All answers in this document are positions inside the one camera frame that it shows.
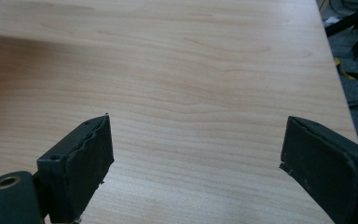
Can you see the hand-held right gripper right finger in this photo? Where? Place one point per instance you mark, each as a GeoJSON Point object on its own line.
{"type": "Point", "coordinates": [326, 165]}

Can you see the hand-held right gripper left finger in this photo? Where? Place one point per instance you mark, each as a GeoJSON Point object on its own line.
{"type": "Point", "coordinates": [77, 168]}

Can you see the black metal stand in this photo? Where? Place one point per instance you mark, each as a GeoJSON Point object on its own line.
{"type": "Point", "coordinates": [355, 21]}

